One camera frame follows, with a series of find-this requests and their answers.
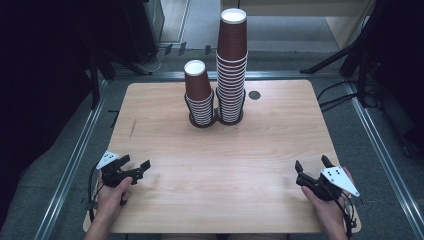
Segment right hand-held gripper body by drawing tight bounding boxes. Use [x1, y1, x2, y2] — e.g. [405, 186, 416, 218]
[295, 166, 361, 202]

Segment black metal stand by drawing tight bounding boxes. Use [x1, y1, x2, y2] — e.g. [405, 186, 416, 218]
[87, 49, 152, 110]

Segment black floor cables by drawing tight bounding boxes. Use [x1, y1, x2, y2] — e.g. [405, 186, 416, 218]
[316, 79, 381, 113]

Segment black double cup holder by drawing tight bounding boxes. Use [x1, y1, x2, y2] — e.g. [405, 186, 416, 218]
[184, 87, 248, 129]

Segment tall stack of brown cups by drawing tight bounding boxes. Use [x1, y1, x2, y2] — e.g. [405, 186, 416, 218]
[215, 7, 249, 124]

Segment person's left hand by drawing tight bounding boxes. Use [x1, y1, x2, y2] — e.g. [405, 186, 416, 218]
[95, 176, 134, 223]

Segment black tripod stand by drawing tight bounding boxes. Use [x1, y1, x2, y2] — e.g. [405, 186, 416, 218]
[299, 0, 384, 109]

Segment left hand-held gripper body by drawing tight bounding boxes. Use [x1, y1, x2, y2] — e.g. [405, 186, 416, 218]
[95, 150, 142, 188]

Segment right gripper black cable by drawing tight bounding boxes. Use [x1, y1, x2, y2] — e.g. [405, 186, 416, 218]
[333, 191, 358, 238]

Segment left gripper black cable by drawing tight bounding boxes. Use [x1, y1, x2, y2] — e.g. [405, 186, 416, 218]
[87, 162, 105, 224]

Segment white thin cable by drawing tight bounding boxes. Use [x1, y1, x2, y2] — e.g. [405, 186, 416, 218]
[139, 46, 168, 74]

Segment metal floor rail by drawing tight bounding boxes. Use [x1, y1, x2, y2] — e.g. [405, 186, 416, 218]
[109, 69, 346, 82]
[33, 79, 109, 240]
[343, 81, 424, 240]

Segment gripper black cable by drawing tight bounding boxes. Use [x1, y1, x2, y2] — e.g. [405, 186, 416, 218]
[333, 191, 358, 238]
[87, 162, 105, 224]

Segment short stack of brown cups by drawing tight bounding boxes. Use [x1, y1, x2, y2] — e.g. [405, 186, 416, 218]
[183, 59, 215, 127]

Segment light wooden furniture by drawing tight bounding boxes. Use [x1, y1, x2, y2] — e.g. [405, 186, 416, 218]
[219, 0, 379, 51]

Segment person's right hand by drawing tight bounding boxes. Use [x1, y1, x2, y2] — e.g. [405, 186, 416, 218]
[301, 166, 355, 231]

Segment dark cabinet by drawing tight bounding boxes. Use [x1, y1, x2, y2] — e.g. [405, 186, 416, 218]
[121, 0, 166, 65]

